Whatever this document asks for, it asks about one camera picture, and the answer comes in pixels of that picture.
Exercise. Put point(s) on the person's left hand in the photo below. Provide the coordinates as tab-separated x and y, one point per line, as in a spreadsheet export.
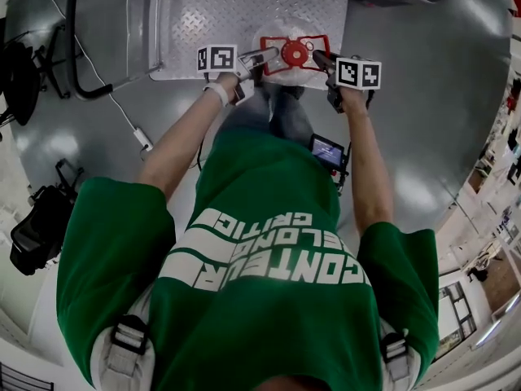
228	80

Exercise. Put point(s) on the person's left leg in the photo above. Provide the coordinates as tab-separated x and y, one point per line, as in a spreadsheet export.
244	112

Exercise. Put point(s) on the white wristband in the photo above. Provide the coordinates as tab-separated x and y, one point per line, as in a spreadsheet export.
216	94

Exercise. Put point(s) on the person's leg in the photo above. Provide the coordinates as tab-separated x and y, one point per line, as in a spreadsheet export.
244	112
291	116

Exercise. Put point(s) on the person's right leg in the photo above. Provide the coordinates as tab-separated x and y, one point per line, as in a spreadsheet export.
291	116

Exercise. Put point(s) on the small black monitor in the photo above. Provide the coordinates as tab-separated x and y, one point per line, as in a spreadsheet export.
327	150

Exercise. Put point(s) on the white power strip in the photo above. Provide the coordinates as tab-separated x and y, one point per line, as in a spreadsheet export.
143	139

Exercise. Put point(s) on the person's green printed shirt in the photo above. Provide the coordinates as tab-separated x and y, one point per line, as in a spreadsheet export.
252	300

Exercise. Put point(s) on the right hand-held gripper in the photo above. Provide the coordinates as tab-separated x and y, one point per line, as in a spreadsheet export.
358	73

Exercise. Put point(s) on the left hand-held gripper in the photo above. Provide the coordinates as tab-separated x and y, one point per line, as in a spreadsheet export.
217	58

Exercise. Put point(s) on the grey platform trolley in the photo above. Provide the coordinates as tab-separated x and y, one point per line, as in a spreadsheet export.
203	14

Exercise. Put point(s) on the person's right forearm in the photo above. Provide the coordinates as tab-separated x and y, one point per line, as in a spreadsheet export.
368	165

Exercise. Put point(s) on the white shelf of assorted goods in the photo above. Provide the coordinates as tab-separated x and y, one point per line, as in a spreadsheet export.
513	145

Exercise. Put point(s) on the clear water jug red cap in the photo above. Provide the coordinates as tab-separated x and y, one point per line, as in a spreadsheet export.
296	53

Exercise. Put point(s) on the person's left forearm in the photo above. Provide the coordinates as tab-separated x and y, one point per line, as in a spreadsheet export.
179	149

